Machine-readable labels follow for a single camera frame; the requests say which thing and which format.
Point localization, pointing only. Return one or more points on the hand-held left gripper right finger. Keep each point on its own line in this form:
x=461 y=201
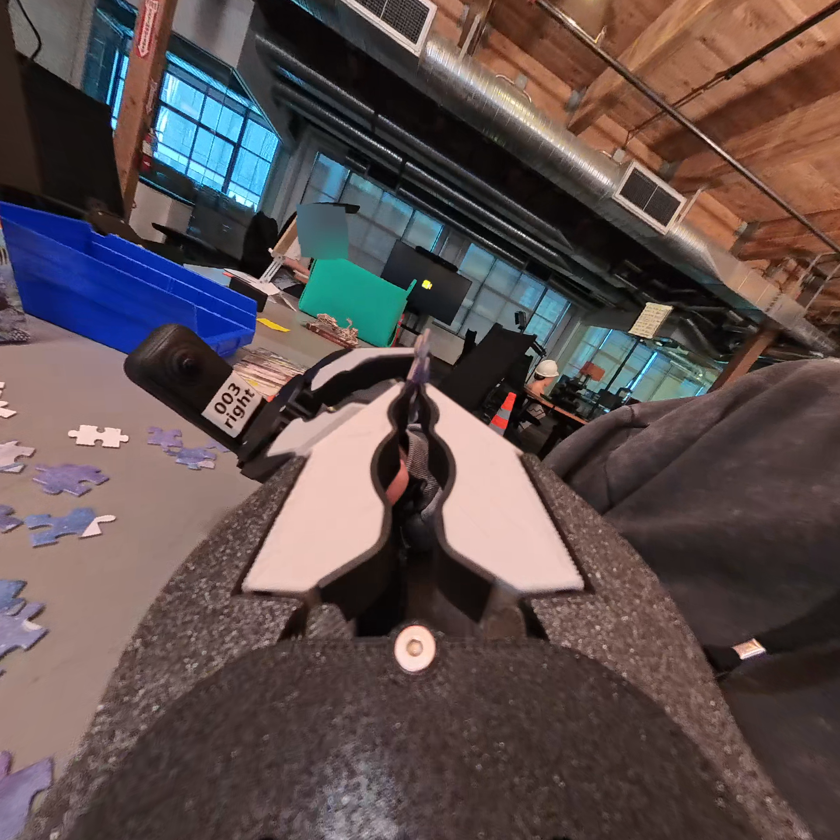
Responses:
x=505 y=525

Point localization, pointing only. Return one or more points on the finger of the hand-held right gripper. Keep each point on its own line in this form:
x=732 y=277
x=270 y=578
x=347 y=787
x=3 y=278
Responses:
x=367 y=364
x=328 y=426

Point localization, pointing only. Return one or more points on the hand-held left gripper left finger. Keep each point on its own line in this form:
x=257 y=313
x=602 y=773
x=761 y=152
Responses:
x=321 y=525

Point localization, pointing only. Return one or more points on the purple starry puzzle piece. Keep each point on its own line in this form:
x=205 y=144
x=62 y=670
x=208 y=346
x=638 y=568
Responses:
x=420 y=367

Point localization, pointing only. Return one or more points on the person's right forearm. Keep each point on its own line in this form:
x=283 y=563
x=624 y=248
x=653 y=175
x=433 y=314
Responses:
x=689 y=472

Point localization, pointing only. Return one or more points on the grey desk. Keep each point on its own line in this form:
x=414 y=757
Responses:
x=131 y=590

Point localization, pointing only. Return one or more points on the person's right hand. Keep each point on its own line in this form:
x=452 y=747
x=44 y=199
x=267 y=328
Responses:
x=398 y=479

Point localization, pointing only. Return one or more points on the green plastic bin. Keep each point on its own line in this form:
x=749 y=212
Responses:
x=354 y=302

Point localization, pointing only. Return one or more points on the striped print puzzle board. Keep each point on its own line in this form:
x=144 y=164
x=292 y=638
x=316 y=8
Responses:
x=269 y=371

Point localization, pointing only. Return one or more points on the yellow paper slip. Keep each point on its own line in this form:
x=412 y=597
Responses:
x=272 y=325

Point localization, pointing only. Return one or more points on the small black stand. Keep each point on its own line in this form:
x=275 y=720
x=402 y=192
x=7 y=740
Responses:
x=246 y=292

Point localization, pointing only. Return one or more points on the pile of loose puzzle pieces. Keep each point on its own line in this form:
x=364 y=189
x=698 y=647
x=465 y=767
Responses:
x=98 y=435

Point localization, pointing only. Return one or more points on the orange striped cone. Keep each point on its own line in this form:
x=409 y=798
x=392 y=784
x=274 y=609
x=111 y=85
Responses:
x=504 y=417

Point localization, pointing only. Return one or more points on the large black panel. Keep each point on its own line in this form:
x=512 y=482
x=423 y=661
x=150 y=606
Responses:
x=492 y=367

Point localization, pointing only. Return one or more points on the blue plastic bin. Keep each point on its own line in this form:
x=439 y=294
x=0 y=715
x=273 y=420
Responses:
x=98 y=275

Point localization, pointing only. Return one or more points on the red fire extinguisher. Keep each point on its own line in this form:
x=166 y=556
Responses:
x=148 y=151

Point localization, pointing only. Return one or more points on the white paper sign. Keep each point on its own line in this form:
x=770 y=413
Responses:
x=649 y=319

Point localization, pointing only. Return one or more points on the dark upright screen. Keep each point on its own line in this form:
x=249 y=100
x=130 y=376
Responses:
x=59 y=144

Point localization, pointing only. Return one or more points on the white vent grille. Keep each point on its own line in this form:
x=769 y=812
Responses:
x=394 y=23
x=649 y=197

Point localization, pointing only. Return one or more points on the black wall monitor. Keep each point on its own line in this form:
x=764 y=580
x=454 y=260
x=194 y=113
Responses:
x=426 y=282

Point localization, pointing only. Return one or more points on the wooden easel frame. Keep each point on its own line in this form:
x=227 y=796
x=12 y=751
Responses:
x=285 y=249

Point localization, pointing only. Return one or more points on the glass window wall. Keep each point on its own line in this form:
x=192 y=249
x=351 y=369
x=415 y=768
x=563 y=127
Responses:
x=216 y=131

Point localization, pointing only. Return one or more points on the wooden support post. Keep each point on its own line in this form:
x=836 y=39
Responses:
x=141 y=98

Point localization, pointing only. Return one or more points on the silver ventilation duct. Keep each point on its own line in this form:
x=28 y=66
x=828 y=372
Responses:
x=525 y=118

